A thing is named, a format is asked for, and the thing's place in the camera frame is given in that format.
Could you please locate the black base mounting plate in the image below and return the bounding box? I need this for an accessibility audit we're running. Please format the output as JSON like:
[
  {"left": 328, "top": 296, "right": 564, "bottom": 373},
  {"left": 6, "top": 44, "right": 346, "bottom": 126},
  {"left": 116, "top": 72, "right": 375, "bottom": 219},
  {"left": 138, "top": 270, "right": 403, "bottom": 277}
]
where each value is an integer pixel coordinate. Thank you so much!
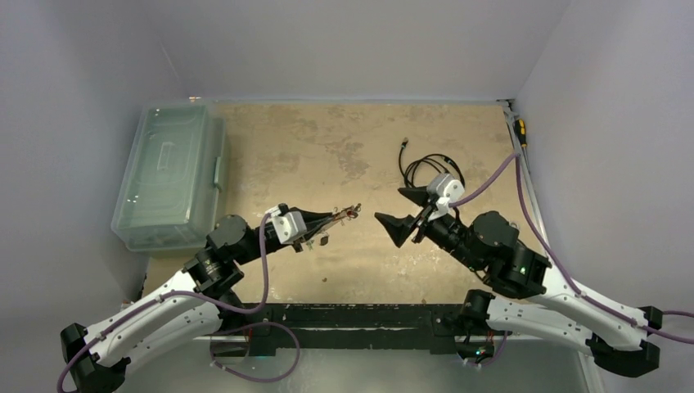
[{"left": 215, "top": 303, "right": 491, "bottom": 356}]

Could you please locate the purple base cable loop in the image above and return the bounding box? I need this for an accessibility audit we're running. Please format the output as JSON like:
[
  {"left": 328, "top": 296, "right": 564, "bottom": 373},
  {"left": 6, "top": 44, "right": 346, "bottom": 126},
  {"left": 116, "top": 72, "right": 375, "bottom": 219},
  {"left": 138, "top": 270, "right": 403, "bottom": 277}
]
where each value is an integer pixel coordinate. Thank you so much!
[{"left": 208, "top": 319, "right": 301, "bottom": 384}]

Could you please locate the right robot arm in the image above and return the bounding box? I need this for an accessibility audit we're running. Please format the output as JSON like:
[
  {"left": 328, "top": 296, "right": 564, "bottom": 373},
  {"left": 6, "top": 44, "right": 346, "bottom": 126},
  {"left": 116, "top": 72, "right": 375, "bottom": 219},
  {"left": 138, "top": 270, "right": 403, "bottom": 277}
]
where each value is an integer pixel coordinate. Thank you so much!
[{"left": 374, "top": 187, "right": 663, "bottom": 377}]

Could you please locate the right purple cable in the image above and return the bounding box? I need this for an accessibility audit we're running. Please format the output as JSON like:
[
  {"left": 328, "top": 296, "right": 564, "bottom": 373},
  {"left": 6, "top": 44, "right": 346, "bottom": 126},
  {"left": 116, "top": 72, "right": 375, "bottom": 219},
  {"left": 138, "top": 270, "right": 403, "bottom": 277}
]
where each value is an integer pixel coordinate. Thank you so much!
[{"left": 449, "top": 151, "right": 694, "bottom": 346}]

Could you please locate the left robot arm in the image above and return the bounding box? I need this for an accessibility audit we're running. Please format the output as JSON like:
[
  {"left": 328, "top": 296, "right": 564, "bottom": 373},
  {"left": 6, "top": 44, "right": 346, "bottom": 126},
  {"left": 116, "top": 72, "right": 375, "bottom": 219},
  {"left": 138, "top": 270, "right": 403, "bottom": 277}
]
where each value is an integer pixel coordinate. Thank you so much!
[{"left": 56, "top": 204, "right": 360, "bottom": 392}]

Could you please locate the yellow handled screwdriver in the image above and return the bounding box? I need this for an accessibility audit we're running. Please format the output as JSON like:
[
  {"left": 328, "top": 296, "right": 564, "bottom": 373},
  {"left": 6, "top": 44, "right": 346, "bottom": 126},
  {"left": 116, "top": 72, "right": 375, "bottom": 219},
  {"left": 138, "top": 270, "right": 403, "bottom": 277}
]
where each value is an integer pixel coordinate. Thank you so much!
[{"left": 513, "top": 119, "right": 528, "bottom": 149}]

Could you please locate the translucent green storage box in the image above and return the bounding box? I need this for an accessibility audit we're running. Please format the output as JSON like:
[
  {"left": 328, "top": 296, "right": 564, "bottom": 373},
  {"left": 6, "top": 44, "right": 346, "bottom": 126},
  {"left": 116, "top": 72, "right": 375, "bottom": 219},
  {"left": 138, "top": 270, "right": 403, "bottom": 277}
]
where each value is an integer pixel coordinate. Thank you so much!
[{"left": 111, "top": 102, "right": 227, "bottom": 253}]

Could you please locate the coiled black cable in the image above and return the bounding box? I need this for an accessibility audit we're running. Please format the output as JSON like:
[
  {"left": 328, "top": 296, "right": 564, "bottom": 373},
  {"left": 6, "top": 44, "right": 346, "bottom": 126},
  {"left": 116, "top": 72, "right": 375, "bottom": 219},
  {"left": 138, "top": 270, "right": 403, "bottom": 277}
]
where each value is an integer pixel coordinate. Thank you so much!
[{"left": 398, "top": 138, "right": 466, "bottom": 189}]

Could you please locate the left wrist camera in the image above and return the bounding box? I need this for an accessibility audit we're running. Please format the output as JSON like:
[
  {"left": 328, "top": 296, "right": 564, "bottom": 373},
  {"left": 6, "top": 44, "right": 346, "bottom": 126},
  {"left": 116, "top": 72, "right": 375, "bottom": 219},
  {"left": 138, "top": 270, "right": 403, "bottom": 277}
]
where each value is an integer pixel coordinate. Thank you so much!
[{"left": 265, "top": 204, "right": 298, "bottom": 245}]

